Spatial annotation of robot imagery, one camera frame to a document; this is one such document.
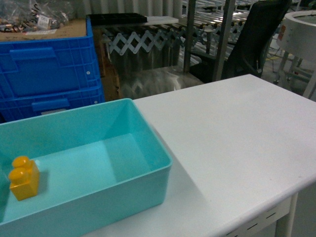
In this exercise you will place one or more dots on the yellow toy block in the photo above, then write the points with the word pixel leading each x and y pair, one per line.
pixel 24 178

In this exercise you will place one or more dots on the teal plastic tray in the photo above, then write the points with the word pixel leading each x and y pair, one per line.
pixel 98 164

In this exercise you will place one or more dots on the expandable roller conveyor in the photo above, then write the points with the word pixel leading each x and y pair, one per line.
pixel 145 46

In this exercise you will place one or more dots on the black office chair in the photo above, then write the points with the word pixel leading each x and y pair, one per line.
pixel 250 50

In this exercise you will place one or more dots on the black tray behind crates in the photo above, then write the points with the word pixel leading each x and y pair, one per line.
pixel 117 18

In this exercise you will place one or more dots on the brown cardboard sheet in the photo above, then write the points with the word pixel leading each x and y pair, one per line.
pixel 74 28

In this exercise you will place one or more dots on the upper right blue crate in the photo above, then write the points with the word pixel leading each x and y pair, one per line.
pixel 47 66

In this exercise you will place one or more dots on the blue crate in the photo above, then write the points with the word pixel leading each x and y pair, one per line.
pixel 47 66
pixel 31 106

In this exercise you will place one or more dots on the lower right blue crate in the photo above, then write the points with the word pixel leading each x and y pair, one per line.
pixel 31 106

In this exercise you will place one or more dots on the white round conveyor table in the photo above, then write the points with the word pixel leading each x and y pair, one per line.
pixel 297 38

